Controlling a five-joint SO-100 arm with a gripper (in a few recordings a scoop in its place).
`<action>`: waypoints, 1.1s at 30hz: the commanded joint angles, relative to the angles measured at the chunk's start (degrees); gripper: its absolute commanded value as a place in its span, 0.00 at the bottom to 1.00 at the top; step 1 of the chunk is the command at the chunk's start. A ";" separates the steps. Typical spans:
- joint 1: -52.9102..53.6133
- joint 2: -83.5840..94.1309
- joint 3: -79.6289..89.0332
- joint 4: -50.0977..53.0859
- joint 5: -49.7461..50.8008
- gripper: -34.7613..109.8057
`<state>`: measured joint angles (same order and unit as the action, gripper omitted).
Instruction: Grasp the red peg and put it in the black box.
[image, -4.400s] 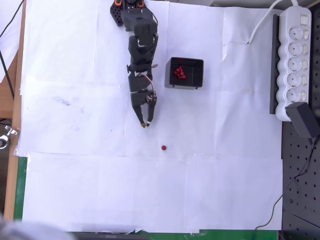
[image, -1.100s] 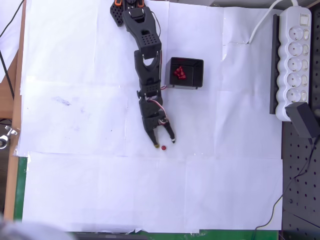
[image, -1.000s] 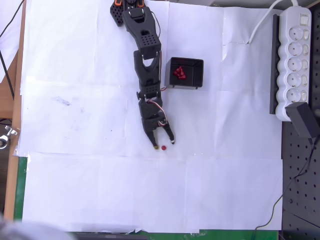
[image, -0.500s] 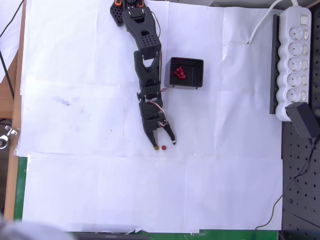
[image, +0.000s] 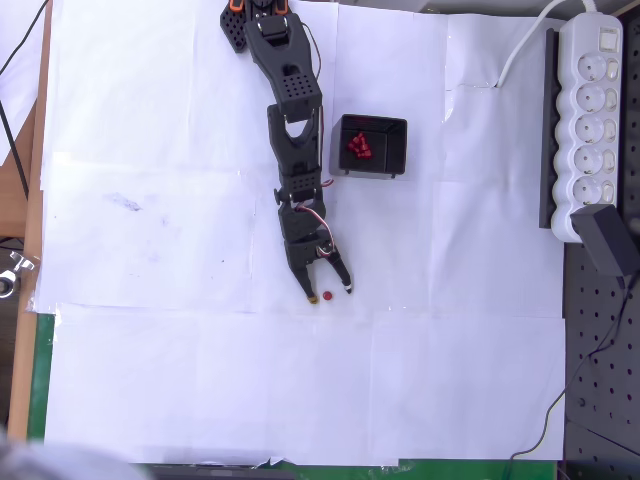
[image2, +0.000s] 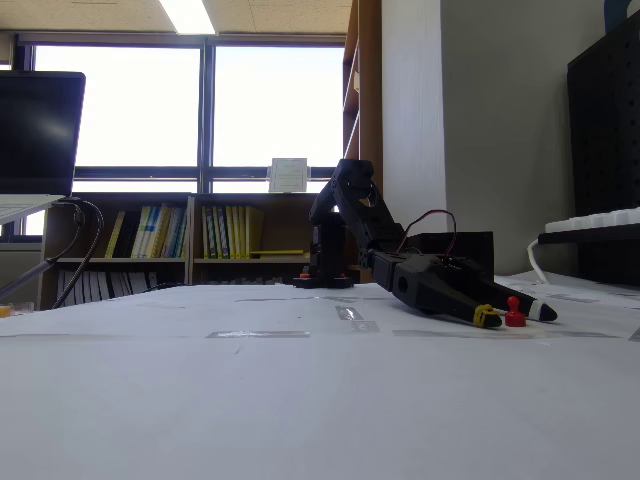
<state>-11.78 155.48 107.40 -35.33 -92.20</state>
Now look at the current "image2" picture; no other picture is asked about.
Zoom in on red plastic pawn piece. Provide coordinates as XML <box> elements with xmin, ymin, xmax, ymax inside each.
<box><xmin>503</xmin><ymin>295</ymin><xmax>527</xmax><ymax>329</ymax></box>

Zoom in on black plastic tray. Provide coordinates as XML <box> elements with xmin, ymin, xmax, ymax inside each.
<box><xmin>403</xmin><ymin>230</ymin><xmax>496</xmax><ymax>277</ymax></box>

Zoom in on white power strip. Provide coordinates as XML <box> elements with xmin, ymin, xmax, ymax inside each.
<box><xmin>543</xmin><ymin>206</ymin><xmax>640</xmax><ymax>235</ymax></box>

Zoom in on white paper sign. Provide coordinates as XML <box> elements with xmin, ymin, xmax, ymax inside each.
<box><xmin>268</xmin><ymin>157</ymin><xmax>310</xmax><ymax>194</ymax></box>

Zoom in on white paper table cover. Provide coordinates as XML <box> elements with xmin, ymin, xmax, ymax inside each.
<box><xmin>0</xmin><ymin>272</ymin><xmax>640</xmax><ymax>480</ymax></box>

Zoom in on black pegboard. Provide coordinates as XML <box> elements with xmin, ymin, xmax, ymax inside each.
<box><xmin>566</xmin><ymin>9</ymin><xmax>640</xmax><ymax>287</ymax></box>

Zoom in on low wooden bookshelf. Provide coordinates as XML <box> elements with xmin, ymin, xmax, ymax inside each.
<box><xmin>38</xmin><ymin>192</ymin><xmax>321</xmax><ymax>311</ymax></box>

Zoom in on yellow blue book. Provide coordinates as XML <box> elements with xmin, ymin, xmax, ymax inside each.
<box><xmin>130</xmin><ymin>205</ymin><xmax>152</xmax><ymax>259</ymax></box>
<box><xmin>167</xmin><ymin>207</ymin><xmax>189</xmax><ymax>259</ymax></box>
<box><xmin>147</xmin><ymin>204</ymin><xmax>172</xmax><ymax>259</ymax></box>

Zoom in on slanted yellow book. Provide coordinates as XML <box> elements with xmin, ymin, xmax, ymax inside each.
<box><xmin>104</xmin><ymin>209</ymin><xmax>126</xmax><ymax>259</ymax></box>

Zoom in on dark blue object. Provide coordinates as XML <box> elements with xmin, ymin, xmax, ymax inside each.
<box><xmin>602</xmin><ymin>0</ymin><xmax>640</xmax><ymax>36</ymax></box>

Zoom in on ceiling light panel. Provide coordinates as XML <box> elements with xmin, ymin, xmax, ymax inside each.
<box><xmin>158</xmin><ymin>0</ymin><xmax>220</xmax><ymax>36</ymax></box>

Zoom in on grey stand rod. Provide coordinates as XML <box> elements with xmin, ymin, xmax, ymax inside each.
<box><xmin>0</xmin><ymin>257</ymin><xmax>56</xmax><ymax>301</ymax></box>

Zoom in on open dark laptop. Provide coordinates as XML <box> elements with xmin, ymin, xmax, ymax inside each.
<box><xmin>0</xmin><ymin>69</ymin><xmax>87</xmax><ymax>226</ymax></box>

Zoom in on white power strip cable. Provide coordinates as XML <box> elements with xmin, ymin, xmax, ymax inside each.
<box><xmin>527</xmin><ymin>237</ymin><xmax>554</xmax><ymax>285</ymax></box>

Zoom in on red white gripper wire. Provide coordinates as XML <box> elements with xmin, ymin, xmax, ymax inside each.
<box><xmin>401</xmin><ymin>209</ymin><xmax>459</xmax><ymax>261</ymax></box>

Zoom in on dark window frame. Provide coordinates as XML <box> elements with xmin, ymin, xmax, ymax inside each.
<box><xmin>14</xmin><ymin>33</ymin><xmax>346</xmax><ymax>196</ymax></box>

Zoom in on black laptop cable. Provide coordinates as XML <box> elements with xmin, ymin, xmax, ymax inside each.
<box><xmin>49</xmin><ymin>197</ymin><xmax>106</xmax><ymax>309</ymax></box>

